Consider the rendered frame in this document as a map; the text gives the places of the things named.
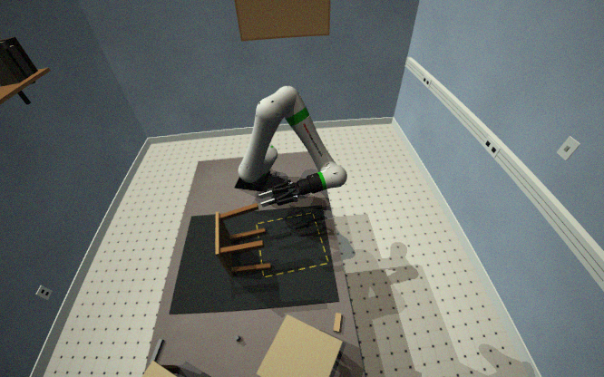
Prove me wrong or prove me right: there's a dark grey mat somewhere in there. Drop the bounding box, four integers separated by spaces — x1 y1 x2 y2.
169 205 339 314

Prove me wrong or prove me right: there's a small wooden stool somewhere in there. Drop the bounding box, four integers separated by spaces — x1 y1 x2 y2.
216 203 271 276

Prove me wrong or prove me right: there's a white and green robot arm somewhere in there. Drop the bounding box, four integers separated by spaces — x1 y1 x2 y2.
239 86 347 194

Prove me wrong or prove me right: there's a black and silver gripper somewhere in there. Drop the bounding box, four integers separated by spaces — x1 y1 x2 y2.
259 178 311 207

